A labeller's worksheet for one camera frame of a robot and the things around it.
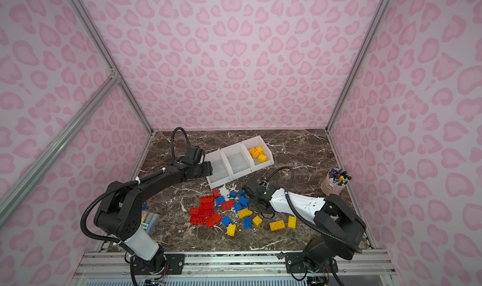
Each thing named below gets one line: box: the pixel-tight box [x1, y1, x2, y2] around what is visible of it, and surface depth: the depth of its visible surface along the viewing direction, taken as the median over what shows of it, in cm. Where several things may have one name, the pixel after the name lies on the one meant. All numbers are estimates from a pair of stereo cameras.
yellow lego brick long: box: [269, 219, 286, 232], surface depth 84 cm
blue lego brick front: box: [243, 216, 252, 229], surface depth 84 cm
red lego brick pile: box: [189, 189, 235, 228], surface depth 87 cm
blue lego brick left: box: [220, 215, 232, 227], surface depth 86 cm
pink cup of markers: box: [321, 167, 353, 196], surface depth 86 cm
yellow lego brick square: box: [257, 154, 268, 164], surface depth 106 cm
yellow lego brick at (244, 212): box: [237, 208, 253, 219], surface depth 87 cm
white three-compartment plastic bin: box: [204, 135, 275, 190], surface depth 103 cm
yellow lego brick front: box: [226, 223, 237, 238], surface depth 82 cm
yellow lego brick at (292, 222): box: [287, 215, 297, 229], surface depth 84 cm
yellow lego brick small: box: [252, 215, 263, 227], surface depth 83 cm
